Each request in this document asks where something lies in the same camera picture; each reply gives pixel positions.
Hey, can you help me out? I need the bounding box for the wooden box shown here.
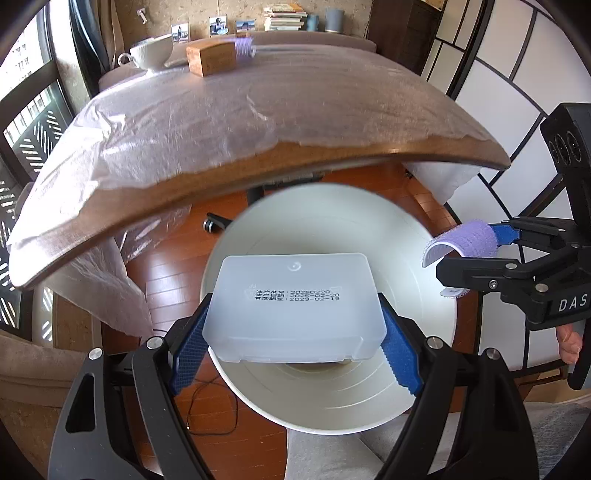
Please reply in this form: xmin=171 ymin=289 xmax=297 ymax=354
xmin=186 ymin=38 xmax=241 ymax=77

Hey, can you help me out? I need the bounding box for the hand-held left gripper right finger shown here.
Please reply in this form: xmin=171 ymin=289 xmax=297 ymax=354
xmin=376 ymin=295 xmax=541 ymax=480

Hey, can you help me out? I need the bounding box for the white ceramic cup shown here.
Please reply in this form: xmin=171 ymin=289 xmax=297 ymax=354
xmin=117 ymin=34 xmax=174 ymax=73

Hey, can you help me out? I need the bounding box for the paper sliding screen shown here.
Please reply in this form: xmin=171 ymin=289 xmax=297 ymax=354
xmin=420 ymin=0 xmax=591 ymax=370

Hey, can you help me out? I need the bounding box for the black office chair base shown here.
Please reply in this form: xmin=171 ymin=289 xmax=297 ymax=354
xmin=203 ymin=171 xmax=324 ymax=234

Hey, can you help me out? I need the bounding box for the dark wooden cabinet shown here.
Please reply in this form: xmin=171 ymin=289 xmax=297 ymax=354
xmin=367 ymin=0 xmax=446 ymax=77

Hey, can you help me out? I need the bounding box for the stack of books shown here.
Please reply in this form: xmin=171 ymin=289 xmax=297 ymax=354
xmin=263 ymin=4 xmax=308 ymax=32

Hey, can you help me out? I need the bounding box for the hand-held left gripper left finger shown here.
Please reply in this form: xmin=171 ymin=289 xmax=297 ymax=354
xmin=48 ymin=295 xmax=219 ymax=480

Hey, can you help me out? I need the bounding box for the translucent plastic box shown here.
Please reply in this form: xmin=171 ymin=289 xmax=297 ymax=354
xmin=203 ymin=251 xmax=387 ymax=364

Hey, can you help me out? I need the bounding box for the person's grey trouser leg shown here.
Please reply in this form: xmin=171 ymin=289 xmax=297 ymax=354
xmin=284 ymin=427 xmax=386 ymax=480
xmin=526 ymin=401 xmax=591 ymax=480

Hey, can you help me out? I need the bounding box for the purple velcro strip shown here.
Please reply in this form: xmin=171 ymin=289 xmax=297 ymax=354
xmin=421 ymin=220 xmax=499 ymax=298

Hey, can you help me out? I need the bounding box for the black floor cable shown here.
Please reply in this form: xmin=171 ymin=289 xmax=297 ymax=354
xmin=187 ymin=374 xmax=239 ymax=435

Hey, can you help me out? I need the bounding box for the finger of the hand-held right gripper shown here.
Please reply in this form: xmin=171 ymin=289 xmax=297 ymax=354
xmin=436 ymin=255 xmax=555 ymax=297
xmin=489 ymin=217 xmax=580 ymax=252

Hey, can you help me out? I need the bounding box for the beige sofa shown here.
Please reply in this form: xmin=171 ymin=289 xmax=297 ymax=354
xmin=0 ymin=318 xmax=93 ymax=480

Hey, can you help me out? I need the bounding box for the window curtain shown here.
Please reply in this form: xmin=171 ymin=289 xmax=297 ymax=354
xmin=69 ymin=0 xmax=125 ymax=77

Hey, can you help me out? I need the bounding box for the dark framed window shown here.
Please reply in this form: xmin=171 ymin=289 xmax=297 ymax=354
xmin=0 ymin=9 xmax=88 ymax=324

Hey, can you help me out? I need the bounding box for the person's right hand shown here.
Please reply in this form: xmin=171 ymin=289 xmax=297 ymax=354
xmin=556 ymin=325 xmax=585 ymax=365

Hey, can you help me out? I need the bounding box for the white plastic waste bin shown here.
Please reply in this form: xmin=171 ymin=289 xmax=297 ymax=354
xmin=199 ymin=182 xmax=458 ymax=435

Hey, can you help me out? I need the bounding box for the large grey-blue cylinder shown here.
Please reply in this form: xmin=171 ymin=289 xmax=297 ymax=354
xmin=325 ymin=7 xmax=351 ymax=34

